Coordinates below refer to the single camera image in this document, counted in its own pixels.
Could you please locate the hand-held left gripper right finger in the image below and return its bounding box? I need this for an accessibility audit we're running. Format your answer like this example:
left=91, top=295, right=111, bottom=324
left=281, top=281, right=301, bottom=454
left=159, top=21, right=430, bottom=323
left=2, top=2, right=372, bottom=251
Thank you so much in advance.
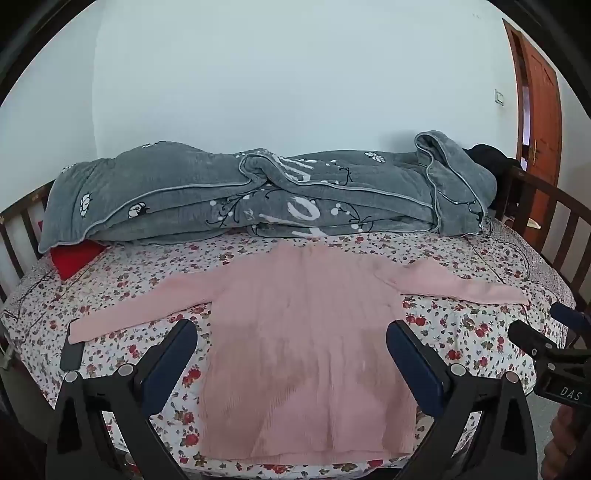
left=385, top=319, right=539, bottom=480

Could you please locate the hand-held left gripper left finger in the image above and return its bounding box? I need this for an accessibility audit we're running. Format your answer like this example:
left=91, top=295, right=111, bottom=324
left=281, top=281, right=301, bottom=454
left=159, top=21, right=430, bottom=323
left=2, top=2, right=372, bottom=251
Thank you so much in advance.
left=45, top=318, right=199, bottom=480

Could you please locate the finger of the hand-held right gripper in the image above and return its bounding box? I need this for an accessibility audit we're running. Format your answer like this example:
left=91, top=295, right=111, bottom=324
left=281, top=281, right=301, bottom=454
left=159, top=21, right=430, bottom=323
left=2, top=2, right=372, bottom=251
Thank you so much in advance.
left=508, top=320, right=561, bottom=370
left=549, top=301, right=591, bottom=340

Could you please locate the pink knit sweater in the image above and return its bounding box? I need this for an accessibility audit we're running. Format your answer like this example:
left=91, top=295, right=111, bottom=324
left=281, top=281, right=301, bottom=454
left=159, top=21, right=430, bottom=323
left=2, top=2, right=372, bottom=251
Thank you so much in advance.
left=68, top=244, right=531, bottom=462

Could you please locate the person's right hand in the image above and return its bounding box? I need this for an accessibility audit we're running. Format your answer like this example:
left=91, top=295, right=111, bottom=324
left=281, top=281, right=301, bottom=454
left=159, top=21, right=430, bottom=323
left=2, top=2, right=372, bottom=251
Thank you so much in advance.
left=541, top=404, right=591, bottom=480

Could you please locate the floral bed sheet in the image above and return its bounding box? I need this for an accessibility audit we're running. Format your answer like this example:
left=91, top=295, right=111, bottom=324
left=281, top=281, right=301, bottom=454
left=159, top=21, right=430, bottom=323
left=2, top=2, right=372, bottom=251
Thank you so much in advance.
left=1, top=217, right=578, bottom=480

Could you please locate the dark grey flat object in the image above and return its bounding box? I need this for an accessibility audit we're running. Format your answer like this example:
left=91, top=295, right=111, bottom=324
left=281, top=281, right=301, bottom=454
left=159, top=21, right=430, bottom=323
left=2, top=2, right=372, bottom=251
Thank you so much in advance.
left=59, top=339, right=85, bottom=372

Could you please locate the red pillow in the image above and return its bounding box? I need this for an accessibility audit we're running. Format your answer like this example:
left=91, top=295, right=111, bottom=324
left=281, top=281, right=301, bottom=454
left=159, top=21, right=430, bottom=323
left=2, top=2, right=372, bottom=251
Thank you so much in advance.
left=50, top=240, right=108, bottom=281

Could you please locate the grey floral blanket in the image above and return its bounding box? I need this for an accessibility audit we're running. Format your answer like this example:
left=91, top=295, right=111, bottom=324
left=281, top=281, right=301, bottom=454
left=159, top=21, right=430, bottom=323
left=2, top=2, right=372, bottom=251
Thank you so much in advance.
left=38, top=130, right=498, bottom=254

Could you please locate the black garment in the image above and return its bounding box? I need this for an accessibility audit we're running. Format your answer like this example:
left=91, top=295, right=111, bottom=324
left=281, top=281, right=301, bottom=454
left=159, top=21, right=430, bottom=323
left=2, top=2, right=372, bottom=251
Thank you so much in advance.
left=464, top=144, right=520, bottom=210

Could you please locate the brown wooden door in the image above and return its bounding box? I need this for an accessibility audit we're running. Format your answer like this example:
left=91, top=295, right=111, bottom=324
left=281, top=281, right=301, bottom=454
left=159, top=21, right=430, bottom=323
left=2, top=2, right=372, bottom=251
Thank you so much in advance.
left=502, top=18, right=565, bottom=188

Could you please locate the dark wooden bed rail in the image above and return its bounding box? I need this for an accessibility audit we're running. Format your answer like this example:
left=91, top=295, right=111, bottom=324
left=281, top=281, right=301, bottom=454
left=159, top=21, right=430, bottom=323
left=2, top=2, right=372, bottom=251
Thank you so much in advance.
left=494, top=165, right=591, bottom=296
left=0, top=180, right=55, bottom=287

